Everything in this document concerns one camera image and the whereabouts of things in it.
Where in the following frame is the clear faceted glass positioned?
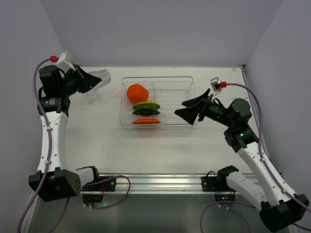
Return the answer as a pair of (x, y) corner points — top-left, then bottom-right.
(85, 87), (100, 103)
(89, 69), (111, 89)

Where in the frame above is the orange plastic plate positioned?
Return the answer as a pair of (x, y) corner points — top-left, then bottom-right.
(132, 118), (161, 125)

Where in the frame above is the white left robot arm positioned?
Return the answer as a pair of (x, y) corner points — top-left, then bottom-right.
(29, 65), (101, 202)

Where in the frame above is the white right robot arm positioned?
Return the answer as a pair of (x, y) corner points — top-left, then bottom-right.
(174, 90), (309, 233)

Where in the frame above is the green plastic plate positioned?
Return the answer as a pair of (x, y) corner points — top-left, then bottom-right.
(132, 101), (160, 110)

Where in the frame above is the black plastic plate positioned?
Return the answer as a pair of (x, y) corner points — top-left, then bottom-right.
(132, 109), (160, 116)

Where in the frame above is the orange plastic cup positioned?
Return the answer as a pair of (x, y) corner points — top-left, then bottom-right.
(126, 83), (149, 105)

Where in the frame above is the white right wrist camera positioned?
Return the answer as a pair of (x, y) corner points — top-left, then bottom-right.
(210, 77), (227, 94)

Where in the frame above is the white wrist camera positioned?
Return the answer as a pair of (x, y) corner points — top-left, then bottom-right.
(50, 51), (75, 72)
(210, 77), (227, 94)

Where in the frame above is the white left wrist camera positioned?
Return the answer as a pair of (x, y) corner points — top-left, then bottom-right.
(50, 51), (75, 72)

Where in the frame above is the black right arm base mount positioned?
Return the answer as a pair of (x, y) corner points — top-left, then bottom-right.
(201, 171), (236, 201)

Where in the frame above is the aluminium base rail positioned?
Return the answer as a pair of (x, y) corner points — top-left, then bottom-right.
(104, 173), (213, 195)

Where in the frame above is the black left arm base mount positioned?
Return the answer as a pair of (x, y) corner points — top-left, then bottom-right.
(82, 178), (116, 206)

